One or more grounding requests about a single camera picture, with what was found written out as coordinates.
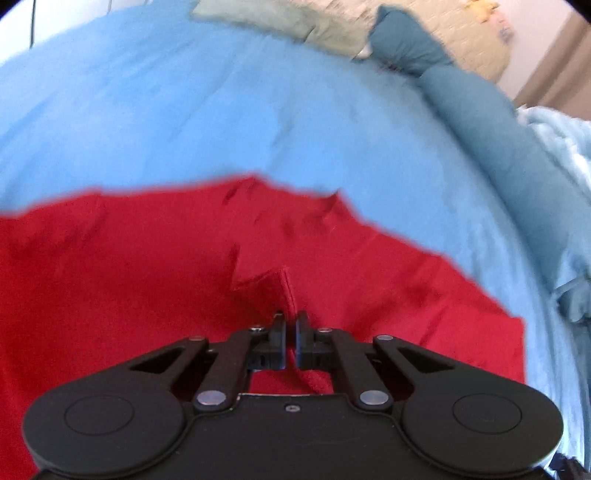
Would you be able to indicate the teal folded duvet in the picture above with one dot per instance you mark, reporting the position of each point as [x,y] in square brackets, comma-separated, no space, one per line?
[552,214]

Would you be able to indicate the green pillow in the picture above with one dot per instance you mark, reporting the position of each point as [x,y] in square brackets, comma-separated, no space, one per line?
[324,31]

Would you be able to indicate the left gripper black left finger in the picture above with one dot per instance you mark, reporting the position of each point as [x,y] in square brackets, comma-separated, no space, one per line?
[127,418]

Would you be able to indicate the beige quilted headboard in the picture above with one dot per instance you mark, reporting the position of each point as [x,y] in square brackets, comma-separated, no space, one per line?
[473,45]

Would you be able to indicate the yellow pikachu plush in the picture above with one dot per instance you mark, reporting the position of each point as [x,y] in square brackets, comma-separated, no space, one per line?
[482,9]

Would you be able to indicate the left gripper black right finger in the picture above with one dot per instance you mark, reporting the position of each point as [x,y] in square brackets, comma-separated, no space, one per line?
[459,418]

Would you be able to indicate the teal pillow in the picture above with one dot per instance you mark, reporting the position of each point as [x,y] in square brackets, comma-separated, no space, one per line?
[399,41]

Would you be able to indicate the light blue fluffy blanket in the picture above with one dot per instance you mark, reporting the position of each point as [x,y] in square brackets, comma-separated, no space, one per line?
[566,139]

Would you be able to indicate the red cloth garment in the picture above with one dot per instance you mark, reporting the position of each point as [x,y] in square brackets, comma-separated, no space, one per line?
[94,280]

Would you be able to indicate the brown curtain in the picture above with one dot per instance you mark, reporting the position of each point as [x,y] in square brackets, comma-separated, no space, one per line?
[562,79]

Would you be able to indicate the blue bed sheet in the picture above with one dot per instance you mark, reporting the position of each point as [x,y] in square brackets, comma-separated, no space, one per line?
[148,97]

